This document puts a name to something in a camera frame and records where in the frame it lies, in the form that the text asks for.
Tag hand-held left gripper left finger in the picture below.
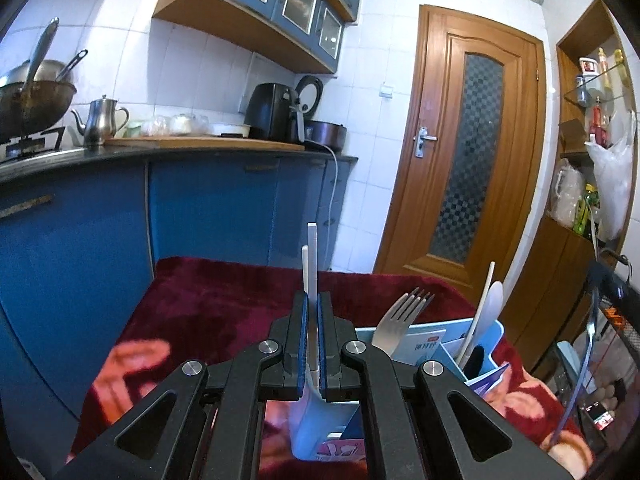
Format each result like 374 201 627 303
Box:
52 290 308 480

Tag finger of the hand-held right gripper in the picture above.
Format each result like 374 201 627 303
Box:
587 259 632 303

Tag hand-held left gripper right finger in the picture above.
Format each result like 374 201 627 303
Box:
316 292 576 480

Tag light blue utensil box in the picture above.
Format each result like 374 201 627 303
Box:
289 317 505 462

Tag white knife handle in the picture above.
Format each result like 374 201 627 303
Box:
306 222 321 396

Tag white plastic spoons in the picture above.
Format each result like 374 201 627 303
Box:
457 280 505 368

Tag wooden shelf unit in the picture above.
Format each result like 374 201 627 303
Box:
515 0 640 361

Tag green drink bottle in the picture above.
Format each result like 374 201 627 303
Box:
574 184 600 235

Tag silver fork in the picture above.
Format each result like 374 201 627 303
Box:
372 287 436 361

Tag large clear plastic bag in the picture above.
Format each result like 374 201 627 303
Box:
550 159 586 228

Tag light blue plastic bin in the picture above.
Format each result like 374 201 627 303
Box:
555 341 581 376

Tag white plastic bag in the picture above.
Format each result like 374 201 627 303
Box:
585 110 638 241

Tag red floral blanket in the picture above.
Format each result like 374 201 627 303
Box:
67 256 596 480

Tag white printed card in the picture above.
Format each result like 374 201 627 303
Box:
395 327 446 366

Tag smartphone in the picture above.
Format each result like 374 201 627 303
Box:
585 400 616 431

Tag red sauce bottle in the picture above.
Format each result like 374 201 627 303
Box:
590 105 607 147

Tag blue pink cardboard insert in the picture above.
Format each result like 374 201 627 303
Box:
312 362 511 461

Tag blue base cabinets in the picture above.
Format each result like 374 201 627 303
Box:
0 147 358 436

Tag wooden door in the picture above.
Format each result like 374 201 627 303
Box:
375 4 546 306

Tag black rice cooker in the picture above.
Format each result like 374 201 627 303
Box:
295 75 348 153

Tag wooden cutting board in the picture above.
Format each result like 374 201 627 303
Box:
105 136 306 151

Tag black air fryer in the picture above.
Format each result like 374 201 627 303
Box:
242 82 307 143

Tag steel kettle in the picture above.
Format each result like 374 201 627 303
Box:
70 95 130 148

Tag gas stove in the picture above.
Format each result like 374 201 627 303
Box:
0 127 68 161

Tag large steel wok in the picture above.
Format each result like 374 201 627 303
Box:
0 60 78 138

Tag steel spatula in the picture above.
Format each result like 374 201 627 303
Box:
55 49 88 83

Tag steel ladle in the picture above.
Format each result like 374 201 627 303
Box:
20 17 60 111

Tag white power cable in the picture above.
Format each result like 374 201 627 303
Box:
320 142 341 271

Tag silver door handle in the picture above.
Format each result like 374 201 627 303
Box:
414 126 438 158

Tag blue wooden wall cabinet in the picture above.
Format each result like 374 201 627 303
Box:
152 0 366 75

